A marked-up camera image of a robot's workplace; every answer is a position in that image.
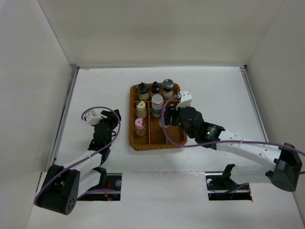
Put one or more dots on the pink cap spice bottle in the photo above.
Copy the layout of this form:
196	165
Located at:
140	128

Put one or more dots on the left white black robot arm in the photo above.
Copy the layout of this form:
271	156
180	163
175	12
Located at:
59	190

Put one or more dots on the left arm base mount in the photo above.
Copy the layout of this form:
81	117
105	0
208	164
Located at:
99	185

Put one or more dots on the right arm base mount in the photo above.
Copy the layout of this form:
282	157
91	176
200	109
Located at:
220	186

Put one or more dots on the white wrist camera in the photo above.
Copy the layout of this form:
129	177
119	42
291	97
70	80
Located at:
185	98
91	117

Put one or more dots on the black cap white spice bottle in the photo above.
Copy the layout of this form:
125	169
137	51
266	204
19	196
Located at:
143	91

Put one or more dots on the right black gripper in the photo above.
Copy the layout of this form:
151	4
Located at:
170	110

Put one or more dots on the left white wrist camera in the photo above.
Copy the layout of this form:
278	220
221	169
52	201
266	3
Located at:
91	117

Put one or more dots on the yellow cap spice bottle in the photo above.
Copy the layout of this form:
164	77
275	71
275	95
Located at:
141	111

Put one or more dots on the brown wicker divided tray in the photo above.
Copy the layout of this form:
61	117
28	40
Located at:
154	138

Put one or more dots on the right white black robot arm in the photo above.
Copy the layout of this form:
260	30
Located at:
277	164

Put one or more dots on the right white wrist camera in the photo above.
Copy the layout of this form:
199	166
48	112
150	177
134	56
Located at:
185	98

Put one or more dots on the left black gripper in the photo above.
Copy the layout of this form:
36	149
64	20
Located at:
111	116

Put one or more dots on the black nozzle cap bottle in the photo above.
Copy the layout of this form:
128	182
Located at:
155	88

